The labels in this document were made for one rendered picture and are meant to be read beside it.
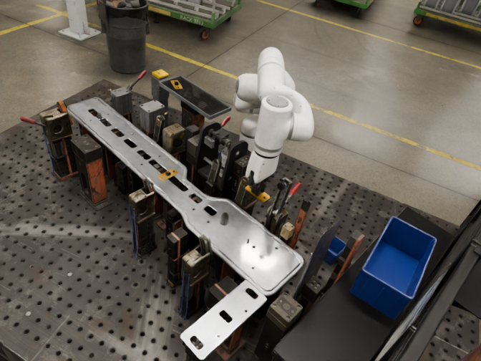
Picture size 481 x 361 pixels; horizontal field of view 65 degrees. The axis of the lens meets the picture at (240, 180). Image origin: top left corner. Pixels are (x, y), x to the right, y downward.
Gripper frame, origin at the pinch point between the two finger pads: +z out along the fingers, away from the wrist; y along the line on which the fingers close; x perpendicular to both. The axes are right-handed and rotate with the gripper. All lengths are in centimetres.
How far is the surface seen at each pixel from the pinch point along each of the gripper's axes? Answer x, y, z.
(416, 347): 56, 32, -28
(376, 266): 40, -25, 24
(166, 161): -53, -5, 28
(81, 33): -400, -147, 126
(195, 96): -68, -34, 12
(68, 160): -101, 18, 48
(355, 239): 31.3, -13.8, 7.8
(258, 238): 2.2, -4.0, 27.5
